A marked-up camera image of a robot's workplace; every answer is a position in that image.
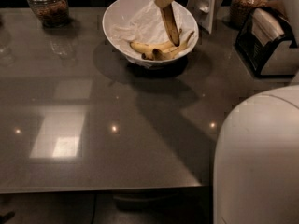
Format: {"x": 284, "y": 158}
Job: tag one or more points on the long yellow banana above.
{"x": 170, "y": 24}

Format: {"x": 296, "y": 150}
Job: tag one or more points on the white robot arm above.
{"x": 256, "y": 164}

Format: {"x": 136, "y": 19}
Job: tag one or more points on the white paper bowl liner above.
{"x": 140, "y": 25}

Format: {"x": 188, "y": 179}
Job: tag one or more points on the white ceramic bowl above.
{"x": 118, "y": 16}

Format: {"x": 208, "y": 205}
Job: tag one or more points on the middle yellow banana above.
{"x": 144, "y": 47}

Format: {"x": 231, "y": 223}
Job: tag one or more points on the front yellow banana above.
{"x": 164, "y": 53}

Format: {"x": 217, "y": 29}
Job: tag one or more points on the right glass jar with cereal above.
{"x": 240, "y": 9}

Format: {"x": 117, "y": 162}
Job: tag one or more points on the glass jar with cereal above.
{"x": 240, "y": 9}
{"x": 51, "y": 13}

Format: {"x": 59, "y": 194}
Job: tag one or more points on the brown paper bag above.
{"x": 275, "y": 4}

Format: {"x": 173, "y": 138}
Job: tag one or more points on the left glass jar with cereal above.
{"x": 51, "y": 13}

